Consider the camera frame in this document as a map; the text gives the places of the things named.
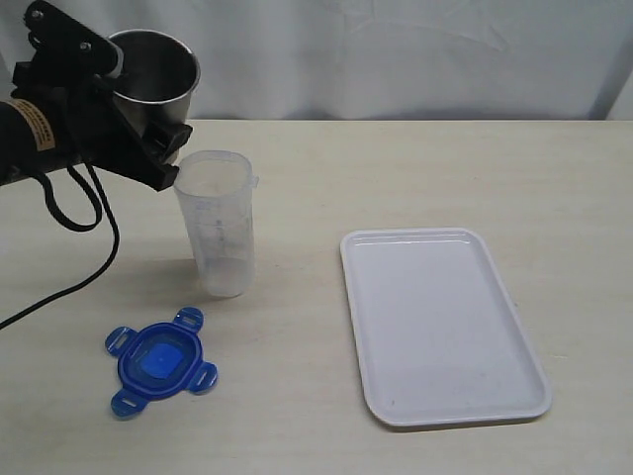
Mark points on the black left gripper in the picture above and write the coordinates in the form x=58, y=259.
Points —
x=65, y=95

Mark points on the stainless steel cup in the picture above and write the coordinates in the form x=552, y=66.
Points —
x=159, y=76

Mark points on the blue container lid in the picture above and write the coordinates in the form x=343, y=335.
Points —
x=159, y=361

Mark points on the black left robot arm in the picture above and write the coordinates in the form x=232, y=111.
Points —
x=118, y=103

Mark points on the clear tall plastic container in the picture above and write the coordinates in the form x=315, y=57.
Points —
x=214, y=190

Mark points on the white backdrop curtain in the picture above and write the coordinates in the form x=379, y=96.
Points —
x=379, y=60

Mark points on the white plastic tray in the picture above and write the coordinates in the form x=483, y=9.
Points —
x=438, y=340

